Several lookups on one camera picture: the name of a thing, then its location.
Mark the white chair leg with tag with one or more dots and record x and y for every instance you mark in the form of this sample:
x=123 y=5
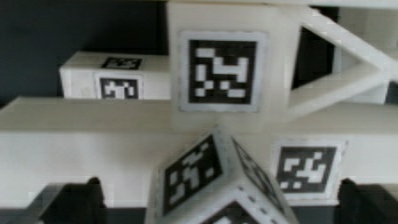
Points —
x=212 y=188

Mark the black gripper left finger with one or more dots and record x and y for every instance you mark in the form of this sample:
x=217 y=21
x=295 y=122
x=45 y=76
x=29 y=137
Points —
x=77 y=207

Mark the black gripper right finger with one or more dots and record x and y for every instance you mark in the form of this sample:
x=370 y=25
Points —
x=368 y=203

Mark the white chair back frame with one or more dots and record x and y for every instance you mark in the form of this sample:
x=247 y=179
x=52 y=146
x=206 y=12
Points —
x=77 y=139

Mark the white short leg post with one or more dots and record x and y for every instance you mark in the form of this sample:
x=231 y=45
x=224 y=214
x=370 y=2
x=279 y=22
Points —
x=116 y=76

